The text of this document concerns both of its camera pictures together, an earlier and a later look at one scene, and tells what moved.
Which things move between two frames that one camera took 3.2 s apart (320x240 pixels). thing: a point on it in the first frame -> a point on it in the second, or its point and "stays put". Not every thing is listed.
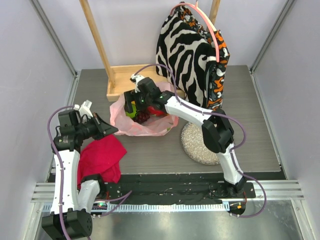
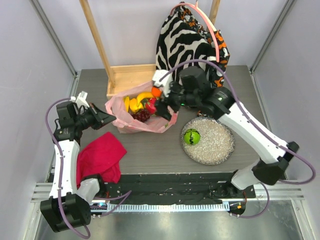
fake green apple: [132, 114] -> [191, 136]
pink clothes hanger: [197, 7] stays put
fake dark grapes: [141, 116] stays put
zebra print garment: [183, 53] stays put
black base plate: [174, 187] stays put
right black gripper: [129, 100] -> [171, 99]
